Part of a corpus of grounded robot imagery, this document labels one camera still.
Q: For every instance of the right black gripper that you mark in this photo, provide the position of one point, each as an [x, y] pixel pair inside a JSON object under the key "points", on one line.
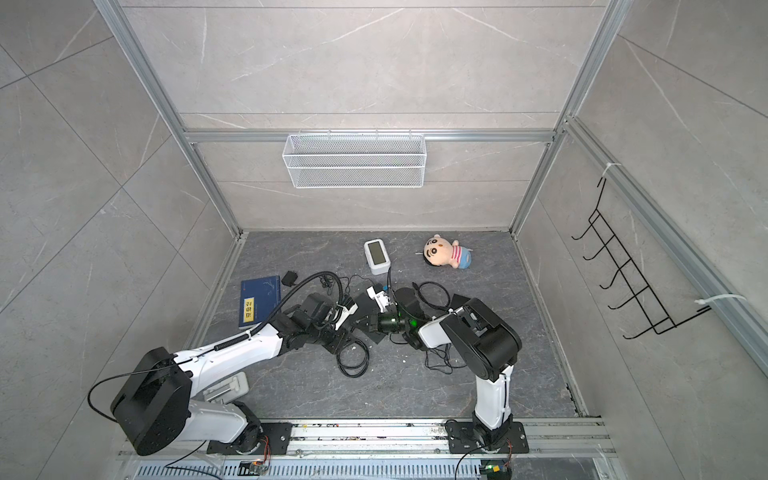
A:
{"points": [[380, 317]]}

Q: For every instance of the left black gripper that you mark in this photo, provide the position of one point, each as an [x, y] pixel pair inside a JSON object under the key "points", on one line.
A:
{"points": [[343, 337]]}

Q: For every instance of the black adapter with thin cord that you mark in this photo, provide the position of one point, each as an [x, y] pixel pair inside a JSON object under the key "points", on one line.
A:
{"points": [[290, 279]]}

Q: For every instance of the black perforated box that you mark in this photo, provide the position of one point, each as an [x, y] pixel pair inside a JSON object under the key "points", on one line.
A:
{"points": [[365, 318]]}

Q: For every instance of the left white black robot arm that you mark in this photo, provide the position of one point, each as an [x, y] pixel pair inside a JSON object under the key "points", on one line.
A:
{"points": [[157, 403]]}

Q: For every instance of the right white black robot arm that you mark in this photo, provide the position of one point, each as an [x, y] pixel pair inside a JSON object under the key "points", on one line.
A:
{"points": [[485, 343]]}

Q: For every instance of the blue booklet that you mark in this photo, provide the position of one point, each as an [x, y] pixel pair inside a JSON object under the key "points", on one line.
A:
{"points": [[258, 298]]}

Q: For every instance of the white digital clock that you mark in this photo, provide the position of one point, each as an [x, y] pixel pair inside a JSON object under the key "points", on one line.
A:
{"points": [[377, 257]]}

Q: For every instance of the cartoon boy plush doll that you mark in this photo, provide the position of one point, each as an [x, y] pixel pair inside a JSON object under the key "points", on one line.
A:
{"points": [[439, 252]]}

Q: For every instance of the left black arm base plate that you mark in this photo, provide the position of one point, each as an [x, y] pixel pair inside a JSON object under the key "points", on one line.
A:
{"points": [[274, 436]]}

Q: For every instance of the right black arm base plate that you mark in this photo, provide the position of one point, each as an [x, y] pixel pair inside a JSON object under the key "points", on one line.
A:
{"points": [[474, 436]]}

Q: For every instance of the white wire mesh basket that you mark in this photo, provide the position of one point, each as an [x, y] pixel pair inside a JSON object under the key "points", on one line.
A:
{"points": [[347, 161]]}

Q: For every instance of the aluminium mounting rail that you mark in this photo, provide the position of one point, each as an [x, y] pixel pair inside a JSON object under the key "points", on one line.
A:
{"points": [[372, 438]]}

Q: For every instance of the black wire hook rack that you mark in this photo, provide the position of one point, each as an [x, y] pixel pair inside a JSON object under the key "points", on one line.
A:
{"points": [[656, 318]]}

